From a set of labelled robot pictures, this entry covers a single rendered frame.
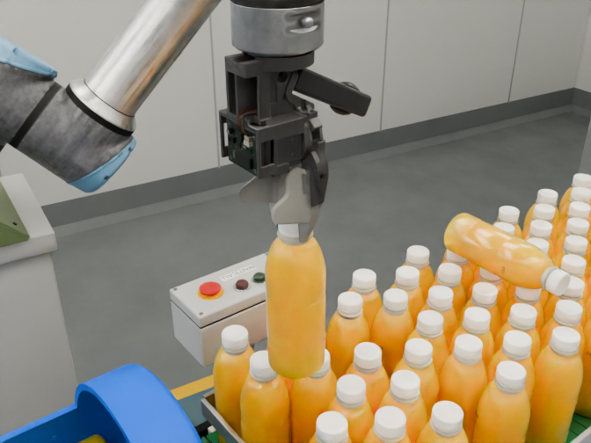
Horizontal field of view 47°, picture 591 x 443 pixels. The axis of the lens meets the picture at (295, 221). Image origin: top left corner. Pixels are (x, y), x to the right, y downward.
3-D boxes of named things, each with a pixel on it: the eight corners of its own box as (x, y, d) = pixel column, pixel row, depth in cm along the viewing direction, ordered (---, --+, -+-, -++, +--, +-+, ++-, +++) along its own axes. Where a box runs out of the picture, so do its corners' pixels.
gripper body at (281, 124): (220, 162, 72) (213, 48, 66) (285, 143, 76) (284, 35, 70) (260, 186, 66) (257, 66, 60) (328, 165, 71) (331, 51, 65)
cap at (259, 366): (281, 366, 96) (281, 356, 95) (271, 384, 93) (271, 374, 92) (256, 359, 97) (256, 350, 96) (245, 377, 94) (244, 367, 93)
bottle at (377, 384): (383, 439, 108) (392, 348, 99) (383, 475, 102) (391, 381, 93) (339, 435, 109) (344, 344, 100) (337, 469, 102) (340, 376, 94)
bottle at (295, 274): (317, 381, 82) (317, 251, 73) (261, 371, 84) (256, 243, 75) (329, 345, 88) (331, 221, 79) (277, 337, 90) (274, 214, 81)
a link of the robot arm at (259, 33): (287, -12, 69) (348, 2, 62) (287, 35, 71) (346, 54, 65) (211, -3, 64) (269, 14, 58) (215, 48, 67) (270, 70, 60)
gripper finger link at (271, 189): (230, 223, 78) (235, 156, 72) (272, 209, 81) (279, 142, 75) (245, 238, 76) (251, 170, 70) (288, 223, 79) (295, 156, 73)
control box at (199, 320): (173, 337, 116) (168, 287, 111) (268, 296, 126) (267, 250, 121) (203, 368, 109) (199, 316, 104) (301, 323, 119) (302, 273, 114)
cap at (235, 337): (226, 356, 98) (226, 346, 97) (218, 340, 101) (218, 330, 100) (251, 349, 99) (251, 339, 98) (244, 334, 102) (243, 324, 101)
